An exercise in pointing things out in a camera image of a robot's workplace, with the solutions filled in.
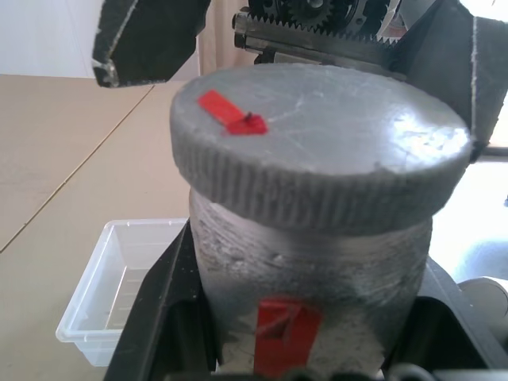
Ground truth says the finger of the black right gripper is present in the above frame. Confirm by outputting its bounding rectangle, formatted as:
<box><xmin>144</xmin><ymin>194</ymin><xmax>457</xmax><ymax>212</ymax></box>
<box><xmin>90</xmin><ymin>0</ymin><xmax>211</xmax><ymax>88</ymax></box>
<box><xmin>391</xmin><ymin>0</ymin><xmax>508</xmax><ymax>164</ymax></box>

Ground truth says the silver robot body part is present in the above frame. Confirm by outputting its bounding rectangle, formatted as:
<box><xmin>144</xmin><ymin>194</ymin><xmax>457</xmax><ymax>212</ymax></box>
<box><xmin>456</xmin><ymin>276</ymin><xmax>508</xmax><ymax>330</ymax></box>

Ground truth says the clear plastic box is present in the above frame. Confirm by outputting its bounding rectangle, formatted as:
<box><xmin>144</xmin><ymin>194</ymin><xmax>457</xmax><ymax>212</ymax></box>
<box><xmin>55</xmin><ymin>217</ymin><xmax>190</xmax><ymax>368</ymax></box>

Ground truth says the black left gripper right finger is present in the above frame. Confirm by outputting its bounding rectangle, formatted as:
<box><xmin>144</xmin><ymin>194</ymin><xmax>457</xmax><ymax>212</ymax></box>
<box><xmin>381</xmin><ymin>260</ymin><xmax>508</xmax><ymax>381</ymax></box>

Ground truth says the grey cylindrical jar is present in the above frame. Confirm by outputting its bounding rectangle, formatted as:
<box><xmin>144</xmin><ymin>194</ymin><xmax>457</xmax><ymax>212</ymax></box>
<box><xmin>188</xmin><ymin>186</ymin><xmax>433</xmax><ymax>375</ymax></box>

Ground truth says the grey ribbed jar lid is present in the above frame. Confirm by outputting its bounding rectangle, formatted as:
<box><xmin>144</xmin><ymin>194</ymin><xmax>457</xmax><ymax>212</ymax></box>
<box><xmin>169</xmin><ymin>63</ymin><xmax>475</xmax><ymax>241</ymax></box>

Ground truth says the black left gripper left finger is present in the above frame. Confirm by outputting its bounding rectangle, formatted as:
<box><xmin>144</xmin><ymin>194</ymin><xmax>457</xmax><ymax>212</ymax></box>
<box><xmin>103</xmin><ymin>219</ymin><xmax>223</xmax><ymax>381</ymax></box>

